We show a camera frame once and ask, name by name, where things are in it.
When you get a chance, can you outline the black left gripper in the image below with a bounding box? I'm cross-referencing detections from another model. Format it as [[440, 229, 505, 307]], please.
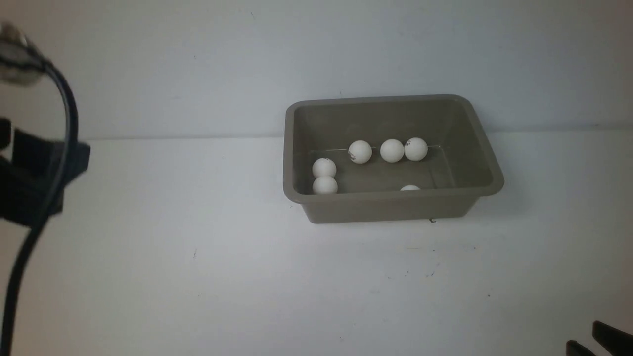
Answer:
[[0, 118, 64, 227]]

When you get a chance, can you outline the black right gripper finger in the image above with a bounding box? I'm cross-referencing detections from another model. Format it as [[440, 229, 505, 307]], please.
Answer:
[[567, 340, 595, 356], [592, 321, 633, 356]]

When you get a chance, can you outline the plain white ball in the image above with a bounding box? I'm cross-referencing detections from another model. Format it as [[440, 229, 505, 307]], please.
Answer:
[[380, 139, 405, 164], [400, 184, 420, 191]]

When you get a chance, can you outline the white ball with red logo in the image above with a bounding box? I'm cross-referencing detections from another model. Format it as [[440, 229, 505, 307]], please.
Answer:
[[348, 140, 373, 165]]

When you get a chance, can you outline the tan plastic bin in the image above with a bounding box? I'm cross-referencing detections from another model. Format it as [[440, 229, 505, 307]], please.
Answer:
[[282, 94, 505, 223]]

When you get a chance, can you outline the left camera cable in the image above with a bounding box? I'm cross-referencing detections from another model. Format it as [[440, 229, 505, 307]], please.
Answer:
[[0, 57, 80, 356]]

